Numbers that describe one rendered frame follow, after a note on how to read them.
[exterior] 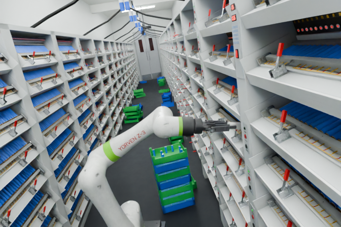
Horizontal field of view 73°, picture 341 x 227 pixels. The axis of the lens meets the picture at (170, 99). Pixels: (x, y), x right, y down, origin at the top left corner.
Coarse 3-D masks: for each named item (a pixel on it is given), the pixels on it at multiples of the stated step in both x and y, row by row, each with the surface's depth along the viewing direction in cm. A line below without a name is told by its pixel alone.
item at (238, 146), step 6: (210, 108) 157; (216, 108) 157; (222, 108) 155; (210, 114) 157; (216, 114) 156; (216, 120) 147; (228, 120) 139; (222, 132) 134; (228, 132) 125; (234, 132) 122; (228, 138) 120; (234, 144) 112; (240, 144) 109; (240, 150) 105
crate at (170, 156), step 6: (174, 144) 217; (180, 144) 216; (150, 150) 211; (156, 150) 214; (162, 150) 215; (168, 150) 217; (174, 150) 215; (186, 150) 199; (156, 156) 210; (168, 156) 196; (174, 156) 197; (180, 156) 199; (186, 156) 200; (156, 162) 195; (162, 162) 196
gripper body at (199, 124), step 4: (196, 120) 109; (200, 120) 109; (196, 124) 108; (200, 124) 108; (204, 124) 111; (196, 128) 108; (200, 128) 108; (204, 128) 108; (196, 132) 109; (200, 132) 109
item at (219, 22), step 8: (224, 0) 99; (208, 16) 143; (216, 16) 144; (224, 16) 100; (200, 24) 144; (208, 24) 126; (216, 24) 107; (224, 24) 95; (200, 32) 144; (208, 32) 126; (216, 32) 112; (224, 32) 100
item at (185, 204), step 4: (192, 200) 210; (176, 204) 207; (180, 204) 208; (184, 204) 209; (188, 204) 210; (192, 204) 211; (164, 208) 205; (168, 208) 206; (172, 208) 207; (176, 208) 208; (180, 208) 209; (164, 212) 206
